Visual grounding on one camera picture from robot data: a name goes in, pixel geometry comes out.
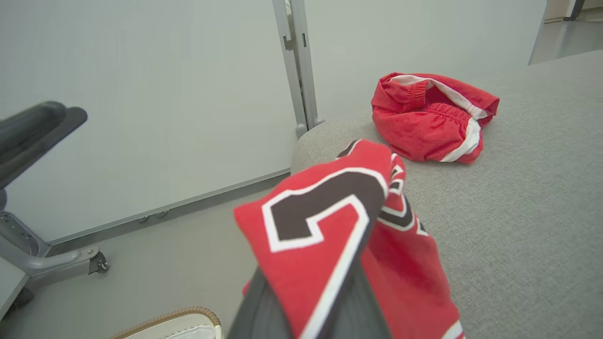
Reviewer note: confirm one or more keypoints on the grey partition foot bar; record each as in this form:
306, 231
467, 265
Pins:
56, 262

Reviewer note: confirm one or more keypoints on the red jersey with black numbers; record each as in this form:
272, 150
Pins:
306, 268

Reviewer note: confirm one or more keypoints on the white cloth basket liner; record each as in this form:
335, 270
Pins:
193, 333

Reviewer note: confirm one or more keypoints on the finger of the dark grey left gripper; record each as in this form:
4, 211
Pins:
33, 125
42, 146

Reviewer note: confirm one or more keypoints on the white basket with wicker rim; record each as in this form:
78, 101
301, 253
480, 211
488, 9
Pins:
188, 316

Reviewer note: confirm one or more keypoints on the black caster wheel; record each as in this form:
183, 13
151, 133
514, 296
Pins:
100, 264

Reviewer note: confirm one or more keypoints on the grey double partition post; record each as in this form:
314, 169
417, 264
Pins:
299, 70

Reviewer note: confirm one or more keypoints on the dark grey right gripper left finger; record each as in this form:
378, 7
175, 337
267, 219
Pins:
261, 315

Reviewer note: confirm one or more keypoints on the grey partition bottom rail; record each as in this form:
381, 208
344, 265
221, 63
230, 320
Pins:
179, 202

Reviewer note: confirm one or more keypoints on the red shorts with white stripe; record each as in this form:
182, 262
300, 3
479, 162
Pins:
419, 127

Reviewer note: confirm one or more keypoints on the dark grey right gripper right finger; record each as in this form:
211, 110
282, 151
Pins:
358, 315

